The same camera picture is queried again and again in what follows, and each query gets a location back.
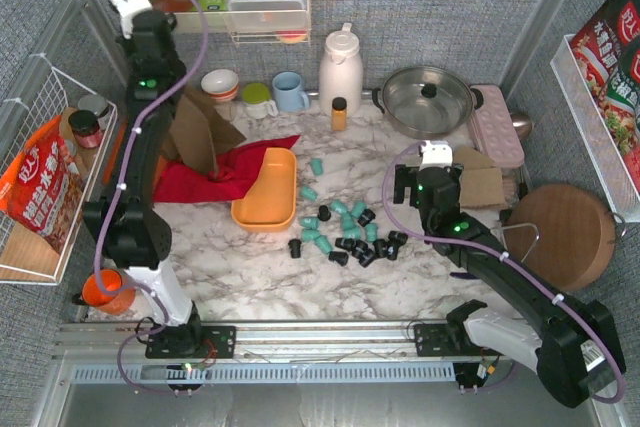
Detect black capsule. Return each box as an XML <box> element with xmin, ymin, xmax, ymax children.
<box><xmin>328</xmin><ymin>251</ymin><xmax>350</xmax><ymax>266</ymax></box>
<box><xmin>317</xmin><ymin>205</ymin><xmax>332</xmax><ymax>222</ymax></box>
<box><xmin>288</xmin><ymin>238</ymin><xmax>302</xmax><ymax>259</ymax></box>

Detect teal capsule top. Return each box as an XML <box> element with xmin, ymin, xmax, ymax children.
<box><xmin>311</xmin><ymin>158</ymin><xmax>324</xmax><ymax>176</ymax></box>

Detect red jar black lid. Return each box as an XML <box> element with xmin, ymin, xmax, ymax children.
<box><xmin>68</xmin><ymin>110</ymin><xmax>103</xmax><ymax>149</ymax></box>

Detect green lid white cup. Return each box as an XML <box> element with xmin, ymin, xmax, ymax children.
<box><xmin>241</xmin><ymin>82</ymin><xmax>278</xmax><ymax>120</ymax></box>

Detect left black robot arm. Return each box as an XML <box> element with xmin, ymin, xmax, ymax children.
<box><xmin>83</xmin><ymin>10</ymin><xmax>202</xmax><ymax>357</ymax></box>

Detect orange plastic storage basket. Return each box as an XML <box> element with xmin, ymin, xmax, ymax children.
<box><xmin>231</xmin><ymin>147</ymin><xmax>297</xmax><ymax>233</ymax></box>

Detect pink egg tray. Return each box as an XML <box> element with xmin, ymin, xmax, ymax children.
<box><xmin>468</xmin><ymin>84</ymin><xmax>524</xmax><ymax>169</ymax></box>

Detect clear plastic containers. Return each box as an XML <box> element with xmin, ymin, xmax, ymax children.
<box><xmin>226</xmin><ymin>0</ymin><xmax>307</xmax><ymax>33</ymax></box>

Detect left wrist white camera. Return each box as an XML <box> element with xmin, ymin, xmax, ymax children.
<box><xmin>109</xmin><ymin>0</ymin><xmax>152</xmax><ymax>40</ymax></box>

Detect light blue mug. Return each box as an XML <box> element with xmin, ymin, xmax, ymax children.
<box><xmin>272</xmin><ymin>72</ymin><xmax>310</xmax><ymax>113</ymax></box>

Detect white wire side basket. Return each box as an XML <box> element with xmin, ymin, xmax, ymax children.
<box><xmin>1</xmin><ymin>54</ymin><xmax>118</xmax><ymax>285</ymax></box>

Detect red cloth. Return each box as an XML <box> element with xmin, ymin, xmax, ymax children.
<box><xmin>153</xmin><ymin>135</ymin><xmax>300</xmax><ymax>204</ymax></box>

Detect orange snack bag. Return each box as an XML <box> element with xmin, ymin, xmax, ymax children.
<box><xmin>1</xmin><ymin>116</ymin><xmax>84</xmax><ymax>253</ymax></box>

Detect glass jar silver lid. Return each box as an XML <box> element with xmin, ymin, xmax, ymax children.
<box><xmin>78</xmin><ymin>94</ymin><xmax>110</xmax><ymax>122</ymax></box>

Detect cardboard pieces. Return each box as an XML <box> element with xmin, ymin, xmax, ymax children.
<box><xmin>453</xmin><ymin>146</ymin><xmax>506</xmax><ymax>209</ymax></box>

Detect orange spice bottle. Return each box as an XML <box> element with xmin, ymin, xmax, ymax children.
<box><xmin>331</xmin><ymin>97</ymin><xmax>347</xmax><ymax>131</ymax></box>

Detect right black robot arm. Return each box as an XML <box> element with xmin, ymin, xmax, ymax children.
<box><xmin>382</xmin><ymin>163</ymin><xmax>627</xmax><ymax>408</ymax></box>

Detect teal capsule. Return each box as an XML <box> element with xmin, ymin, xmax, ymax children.
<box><xmin>311</xmin><ymin>158</ymin><xmax>324</xmax><ymax>176</ymax></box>
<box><xmin>300</xmin><ymin>186</ymin><xmax>318</xmax><ymax>201</ymax></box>

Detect white mesh right basket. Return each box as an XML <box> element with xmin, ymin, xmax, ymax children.
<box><xmin>550</xmin><ymin>34</ymin><xmax>639</xmax><ymax>223</ymax></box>

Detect brown cloth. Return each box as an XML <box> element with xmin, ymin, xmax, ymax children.
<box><xmin>160</xmin><ymin>86</ymin><xmax>246</xmax><ymax>174</ymax></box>

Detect orange cutting board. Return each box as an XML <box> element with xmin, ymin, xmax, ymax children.
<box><xmin>102</xmin><ymin>122</ymin><xmax>127</xmax><ymax>186</ymax></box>

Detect orange cup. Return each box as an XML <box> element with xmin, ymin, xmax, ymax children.
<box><xmin>80</xmin><ymin>269</ymin><xmax>136</xmax><ymax>316</ymax></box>

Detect white thermos jug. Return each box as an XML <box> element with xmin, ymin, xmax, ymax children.
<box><xmin>318</xmin><ymin>23</ymin><xmax>364</xmax><ymax>116</ymax></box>

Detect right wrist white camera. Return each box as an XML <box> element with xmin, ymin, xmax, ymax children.
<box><xmin>418</xmin><ymin>140</ymin><xmax>453</xmax><ymax>169</ymax></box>

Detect white orange striped bowl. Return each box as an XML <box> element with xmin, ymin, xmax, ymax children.
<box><xmin>200</xmin><ymin>69</ymin><xmax>239</xmax><ymax>102</ymax></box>

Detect wrist white camera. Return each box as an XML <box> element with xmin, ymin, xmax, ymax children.
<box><xmin>109</xmin><ymin>0</ymin><xmax>152</xmax><ymax>40</ymax></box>
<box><xmin>418</xmin><ymin>140</ymin><xmax>453</xmax><ymax>169</ymax></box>

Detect round wooden board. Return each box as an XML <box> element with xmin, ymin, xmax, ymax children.
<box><xmin>503</xmin><ymin>183</ymin><xmax>616</xmax><ymax>292</ymax></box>

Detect red seasoning packets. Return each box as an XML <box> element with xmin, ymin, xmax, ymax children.
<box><xmin>569</xmin><ymin>0</ymin><xmax>640</xmax><ymax>168</ymax></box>

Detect steel pot with lid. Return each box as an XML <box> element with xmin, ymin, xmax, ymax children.
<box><xmin>371</xmin><ymin>66</ymin><xmax>485</xmax><ymax>140</ymax></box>

